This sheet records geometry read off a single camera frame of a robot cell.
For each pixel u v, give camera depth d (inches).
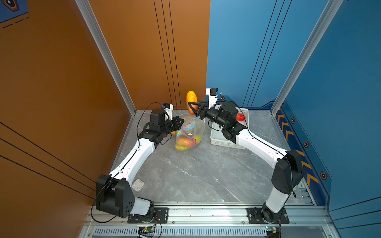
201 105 25.3
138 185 32.5
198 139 38.1
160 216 28.9
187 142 34.2
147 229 28.0
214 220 28.6
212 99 25.4
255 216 28.5
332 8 27.4
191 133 29.8
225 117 23.7
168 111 28.5
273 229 28.4
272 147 19.6
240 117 44.0
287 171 17.1
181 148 35.2
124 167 17.8
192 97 26.9
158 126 24.1
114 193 16.1
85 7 27.4
